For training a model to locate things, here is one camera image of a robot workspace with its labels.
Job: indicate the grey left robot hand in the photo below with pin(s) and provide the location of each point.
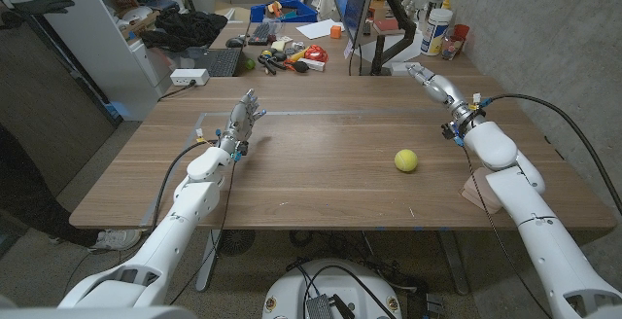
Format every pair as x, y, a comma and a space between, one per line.
240, 119

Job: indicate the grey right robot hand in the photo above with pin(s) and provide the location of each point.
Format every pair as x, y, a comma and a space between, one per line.
444, 90

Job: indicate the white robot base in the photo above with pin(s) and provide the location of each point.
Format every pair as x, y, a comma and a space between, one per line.
286, 294

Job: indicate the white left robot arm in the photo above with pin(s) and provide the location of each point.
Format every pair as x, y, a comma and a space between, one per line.
170, 236

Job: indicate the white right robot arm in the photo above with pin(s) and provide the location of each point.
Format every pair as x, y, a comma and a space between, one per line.
539, 226

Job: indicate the flat white box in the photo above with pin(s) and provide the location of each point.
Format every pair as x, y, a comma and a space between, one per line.
399, 68

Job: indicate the small green ball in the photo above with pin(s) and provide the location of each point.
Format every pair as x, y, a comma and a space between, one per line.
250, 64

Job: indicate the yellow tennis ball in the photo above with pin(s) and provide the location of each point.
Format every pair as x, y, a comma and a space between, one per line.
405, 160

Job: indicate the white canister blue label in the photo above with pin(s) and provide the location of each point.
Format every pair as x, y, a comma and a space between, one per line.
435, 32

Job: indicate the black keyboard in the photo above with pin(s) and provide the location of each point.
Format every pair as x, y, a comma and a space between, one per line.
221, 61
260, 33

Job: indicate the white power strip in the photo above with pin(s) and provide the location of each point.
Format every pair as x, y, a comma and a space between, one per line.
187, 77

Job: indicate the black computer mouse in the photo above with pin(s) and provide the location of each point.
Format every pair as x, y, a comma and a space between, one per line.
235, 42

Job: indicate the red plastic bag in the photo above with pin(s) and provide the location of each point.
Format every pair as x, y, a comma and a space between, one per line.
317, 53

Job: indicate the black cloth heap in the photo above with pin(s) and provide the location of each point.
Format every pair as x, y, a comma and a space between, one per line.
187, 29

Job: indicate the white paper sheet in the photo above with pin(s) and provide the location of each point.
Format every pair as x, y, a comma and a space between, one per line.
316, 29

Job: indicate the blue plastic bin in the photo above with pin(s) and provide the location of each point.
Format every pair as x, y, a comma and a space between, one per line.
301, 15

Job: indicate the black round fan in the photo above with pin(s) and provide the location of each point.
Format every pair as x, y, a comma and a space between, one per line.
235, 241

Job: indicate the orange cube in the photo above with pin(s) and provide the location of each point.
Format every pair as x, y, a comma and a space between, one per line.
335, 32

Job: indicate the computer monitor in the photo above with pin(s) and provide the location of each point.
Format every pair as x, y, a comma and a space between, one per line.
354, 3

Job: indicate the grey table leg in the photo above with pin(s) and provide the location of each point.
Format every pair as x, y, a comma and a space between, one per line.
206, 265
454, 265

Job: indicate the white shelf unit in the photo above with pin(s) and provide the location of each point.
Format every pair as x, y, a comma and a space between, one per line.
97, 51

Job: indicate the white sneaker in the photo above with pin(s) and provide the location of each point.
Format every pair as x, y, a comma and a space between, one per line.
114, 239

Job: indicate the person's dark trouser leg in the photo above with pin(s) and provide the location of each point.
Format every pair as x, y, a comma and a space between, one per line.
29, 197

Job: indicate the white robot torso edge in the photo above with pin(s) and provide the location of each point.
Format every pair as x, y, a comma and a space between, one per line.
97, 313

